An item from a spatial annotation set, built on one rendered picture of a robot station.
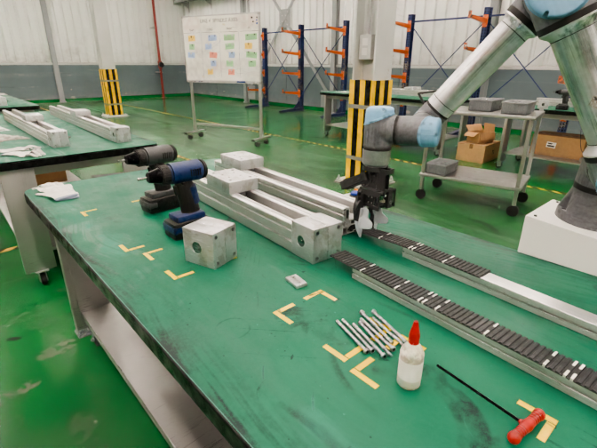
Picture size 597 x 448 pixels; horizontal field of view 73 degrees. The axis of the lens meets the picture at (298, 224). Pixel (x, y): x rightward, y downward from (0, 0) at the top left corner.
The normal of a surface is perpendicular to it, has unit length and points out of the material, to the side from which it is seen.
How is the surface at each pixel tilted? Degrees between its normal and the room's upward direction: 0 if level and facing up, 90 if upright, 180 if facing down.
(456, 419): 0
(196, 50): 90
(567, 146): 90
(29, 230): 90
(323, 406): 0
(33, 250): 90
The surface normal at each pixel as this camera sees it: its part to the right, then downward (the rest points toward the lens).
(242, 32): -0.47, 0.33
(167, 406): 0.00, -0.93
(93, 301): 0.67, 0.28
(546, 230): -0.74, 0.24
